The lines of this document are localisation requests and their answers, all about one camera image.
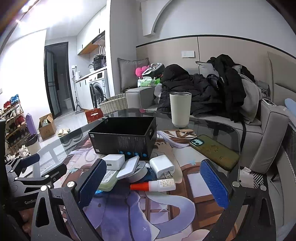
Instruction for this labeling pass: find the blue plastic case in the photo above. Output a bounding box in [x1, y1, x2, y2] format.
[94, 190, 104, 197]

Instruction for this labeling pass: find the green plastic case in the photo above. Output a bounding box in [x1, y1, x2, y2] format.
[97, 170, 119, 192]

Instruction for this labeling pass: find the white square charger brick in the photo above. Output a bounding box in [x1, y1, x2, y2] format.
[102, 154, 125, 171]

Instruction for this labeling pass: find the white power bank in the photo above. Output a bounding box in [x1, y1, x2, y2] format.
[116, 156, 139, 180]

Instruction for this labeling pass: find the round silver USB hub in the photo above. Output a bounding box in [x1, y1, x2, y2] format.
[126, 161, 147, 183]

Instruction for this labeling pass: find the glue bottle orange cap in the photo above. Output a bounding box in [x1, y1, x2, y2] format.
[130, 178, 176, 192]

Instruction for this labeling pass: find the white pronged wall charger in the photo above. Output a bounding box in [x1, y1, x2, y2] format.
[149, 155, 175, 179]

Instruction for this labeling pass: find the shoe rack with shoes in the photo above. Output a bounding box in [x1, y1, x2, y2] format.
[1, 94, 30, 160]

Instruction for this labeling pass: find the brown cardboard box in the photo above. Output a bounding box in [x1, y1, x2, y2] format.
[38, 113, 56, 140]

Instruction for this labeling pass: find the anime printed desk mat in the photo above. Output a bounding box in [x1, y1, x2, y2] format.
[39, 129, 241, 241]

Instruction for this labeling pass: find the olive green cased phone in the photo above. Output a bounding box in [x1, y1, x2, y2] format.
[189, 135, 239, 171]

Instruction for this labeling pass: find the grey sofa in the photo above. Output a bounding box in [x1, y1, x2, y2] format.
[124, 51, 296, 176]

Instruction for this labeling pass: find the red box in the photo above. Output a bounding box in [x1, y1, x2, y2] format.
[85, 108, 104, 123]

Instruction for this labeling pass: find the black cardboard box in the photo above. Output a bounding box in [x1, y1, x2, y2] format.
[88, 116, 157, 161]

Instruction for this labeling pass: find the black framed glass door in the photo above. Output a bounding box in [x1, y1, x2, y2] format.
[44, 42, 74, 119]

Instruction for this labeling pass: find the woven wicker basket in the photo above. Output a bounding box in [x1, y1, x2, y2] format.
[99, 93, 128, 115]

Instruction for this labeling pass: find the white washing machine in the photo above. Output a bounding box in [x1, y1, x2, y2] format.
[89, 69, 110, 108]

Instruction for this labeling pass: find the wooden pattern coaster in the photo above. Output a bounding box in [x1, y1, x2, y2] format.
[157, 129, 197, 144]

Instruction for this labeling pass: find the black jacket pile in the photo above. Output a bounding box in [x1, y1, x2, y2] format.
[157, 54, 247, 123]

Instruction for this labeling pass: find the grey cushion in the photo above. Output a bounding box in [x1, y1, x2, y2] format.
[117, 58, 150, 92]

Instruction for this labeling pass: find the black air fryer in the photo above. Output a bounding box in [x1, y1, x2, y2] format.
[93, 54, 106, 70]

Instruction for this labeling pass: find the cream tumbler cup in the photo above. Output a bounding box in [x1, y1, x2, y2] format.
[170, 92, 192, 128]

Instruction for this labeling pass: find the green wet wipes pack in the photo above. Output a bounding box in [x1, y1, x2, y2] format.
[137, 77, 156, 87]

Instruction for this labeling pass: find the pink plush toy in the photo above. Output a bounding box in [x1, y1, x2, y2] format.
[135, 66, 149, 78]

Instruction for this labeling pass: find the helmet with visor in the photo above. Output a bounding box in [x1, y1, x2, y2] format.
[142, 63, 165, 78]

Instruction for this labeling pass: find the wall power outlet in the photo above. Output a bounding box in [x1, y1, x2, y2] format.
[181, 51, 195, 58]

